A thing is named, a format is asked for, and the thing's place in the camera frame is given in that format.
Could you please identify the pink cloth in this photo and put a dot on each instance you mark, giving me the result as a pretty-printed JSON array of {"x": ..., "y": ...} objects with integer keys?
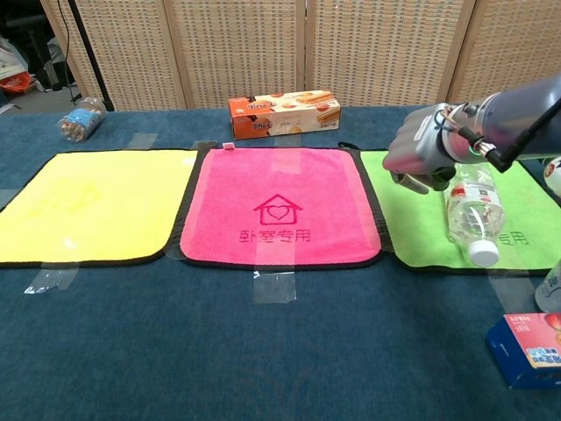
[{"x": 228, "y": 197}]

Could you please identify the orange plastic bag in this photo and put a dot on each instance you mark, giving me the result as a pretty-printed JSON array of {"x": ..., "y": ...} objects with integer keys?
[{"x": 17, "y": 83}]

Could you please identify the long flat blue Oreo box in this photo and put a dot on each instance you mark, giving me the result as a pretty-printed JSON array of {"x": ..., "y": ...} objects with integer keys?
[{"x": 526, "y": 351}]

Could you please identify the clear tape strip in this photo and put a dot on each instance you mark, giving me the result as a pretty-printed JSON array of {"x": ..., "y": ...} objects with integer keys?
[
  {"x": 205, "y": 145},
  {"x": 6, "y": 197},
  {"x": 274, "y": 285},
  {"x": 142, "y": 140},
  {"x": 52, "y": 278},
  {"x": 513, "y": 285},
  {"x": 285, "y": 160}
]

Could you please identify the orange biscuit box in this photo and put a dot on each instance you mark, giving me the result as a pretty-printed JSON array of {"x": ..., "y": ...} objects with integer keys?
[{"x": 285, "y": 118}]

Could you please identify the black tripod stand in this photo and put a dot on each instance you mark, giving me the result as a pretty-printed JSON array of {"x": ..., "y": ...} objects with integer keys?
[{"x": 90, "y": 57}]

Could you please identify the blue felt table cover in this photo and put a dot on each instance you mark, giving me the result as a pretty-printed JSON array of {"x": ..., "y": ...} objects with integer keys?
[{"x": 219, "y": 351}]

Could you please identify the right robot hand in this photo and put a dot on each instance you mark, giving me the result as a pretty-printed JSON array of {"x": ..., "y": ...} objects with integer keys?
[{"x": 416, "y": 144}]

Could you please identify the green cloth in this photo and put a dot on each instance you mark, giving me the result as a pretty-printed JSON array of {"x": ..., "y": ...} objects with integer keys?
[{"x": 416, "y": 228}]

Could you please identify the clear plastic water bottle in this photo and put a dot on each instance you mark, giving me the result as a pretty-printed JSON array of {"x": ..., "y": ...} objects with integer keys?
[{"x": 473, "y": 206}]

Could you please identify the clear snack jar blue label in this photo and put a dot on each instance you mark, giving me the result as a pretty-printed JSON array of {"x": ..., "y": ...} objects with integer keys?
[{"x": 81, "y": 120}]

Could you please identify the yellow cloth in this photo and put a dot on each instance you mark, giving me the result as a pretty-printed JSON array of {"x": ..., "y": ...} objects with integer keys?
[{"x": 109, "y": 210}]

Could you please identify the wicker folding screen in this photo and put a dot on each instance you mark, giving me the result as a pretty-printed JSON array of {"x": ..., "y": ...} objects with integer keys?
[{"x": 245, "y": 52}]

